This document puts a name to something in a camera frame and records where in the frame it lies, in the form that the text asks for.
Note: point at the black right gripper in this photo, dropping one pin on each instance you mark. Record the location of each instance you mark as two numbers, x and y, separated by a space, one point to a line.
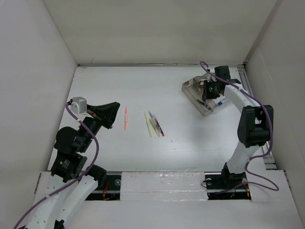
206 94

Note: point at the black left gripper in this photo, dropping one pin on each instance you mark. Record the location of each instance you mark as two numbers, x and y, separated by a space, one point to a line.
106 113

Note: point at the blue ballpoint pen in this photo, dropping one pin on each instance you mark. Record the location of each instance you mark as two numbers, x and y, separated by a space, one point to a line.
204 104

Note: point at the orange pen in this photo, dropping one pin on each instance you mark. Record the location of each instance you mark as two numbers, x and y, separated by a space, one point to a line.
125 118

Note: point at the clear compartment desk organizer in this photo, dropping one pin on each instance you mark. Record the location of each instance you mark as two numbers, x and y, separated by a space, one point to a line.
193 89

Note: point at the yellow highlighter pen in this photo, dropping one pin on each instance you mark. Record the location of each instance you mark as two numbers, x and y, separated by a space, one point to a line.
148 125
154 127

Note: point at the red gel pen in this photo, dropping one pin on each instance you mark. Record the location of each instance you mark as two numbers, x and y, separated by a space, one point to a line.
158 125

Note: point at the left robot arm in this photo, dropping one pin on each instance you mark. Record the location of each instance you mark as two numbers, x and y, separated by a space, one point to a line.
74 175

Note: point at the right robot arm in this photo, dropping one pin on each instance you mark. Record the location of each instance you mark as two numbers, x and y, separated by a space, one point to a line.
235 169

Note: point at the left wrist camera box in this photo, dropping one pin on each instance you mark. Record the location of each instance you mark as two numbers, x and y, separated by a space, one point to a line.
78 105

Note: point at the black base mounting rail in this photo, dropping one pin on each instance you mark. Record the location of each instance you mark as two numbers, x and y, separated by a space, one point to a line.
167 187

